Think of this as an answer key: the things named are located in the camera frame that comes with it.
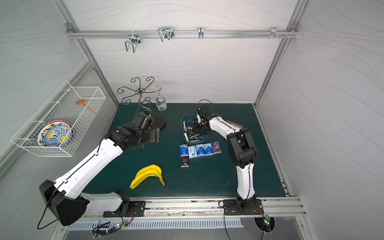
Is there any light blue tissue pack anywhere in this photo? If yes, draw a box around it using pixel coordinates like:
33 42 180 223
196 144 206 158
204 143 214 156

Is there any red blue tissue pack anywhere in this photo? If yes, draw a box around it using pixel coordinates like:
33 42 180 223
211 142 222 155

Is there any white blue tissue pack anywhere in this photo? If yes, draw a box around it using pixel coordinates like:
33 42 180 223
188 146 198 159

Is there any dark blue tissue pack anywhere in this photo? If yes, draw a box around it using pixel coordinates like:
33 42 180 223
179 144 189 157

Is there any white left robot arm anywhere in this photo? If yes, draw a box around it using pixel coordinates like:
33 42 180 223
39 113 166 226

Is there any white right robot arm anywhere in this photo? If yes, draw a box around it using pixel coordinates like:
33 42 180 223
194 114 258 202

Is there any teal storage box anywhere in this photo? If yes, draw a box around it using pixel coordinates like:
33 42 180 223
181 114 208 146

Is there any copper glass rack stand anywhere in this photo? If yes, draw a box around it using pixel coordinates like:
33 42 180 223
117 77 166 129

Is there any green snack bag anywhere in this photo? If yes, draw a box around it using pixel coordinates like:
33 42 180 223
226 120 244 129

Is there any yellow banana bunch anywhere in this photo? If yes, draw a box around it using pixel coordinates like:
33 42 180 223
130 165 165 190

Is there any orange spatula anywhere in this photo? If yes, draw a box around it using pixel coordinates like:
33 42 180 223
77 100 98 116

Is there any blue yellow patterned plate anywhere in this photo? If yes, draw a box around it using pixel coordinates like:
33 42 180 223
37 121 73 147

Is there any metal hook left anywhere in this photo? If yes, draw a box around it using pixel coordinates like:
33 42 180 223
125 32 141 53

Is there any metal hook small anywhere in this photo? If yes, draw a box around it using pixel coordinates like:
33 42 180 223
198 27 204 39

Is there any metal hook middle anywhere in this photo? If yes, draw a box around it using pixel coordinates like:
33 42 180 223
158 27 175 42

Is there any metal hook right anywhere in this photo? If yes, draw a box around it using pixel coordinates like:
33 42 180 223
260 27 286 39

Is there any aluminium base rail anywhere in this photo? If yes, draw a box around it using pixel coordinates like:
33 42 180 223
129 197 307 219

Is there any white wire basket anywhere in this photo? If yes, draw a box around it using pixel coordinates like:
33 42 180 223
11 81 106 157

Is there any aluminium top rail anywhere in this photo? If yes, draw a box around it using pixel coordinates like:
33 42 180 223
67 28 299 40

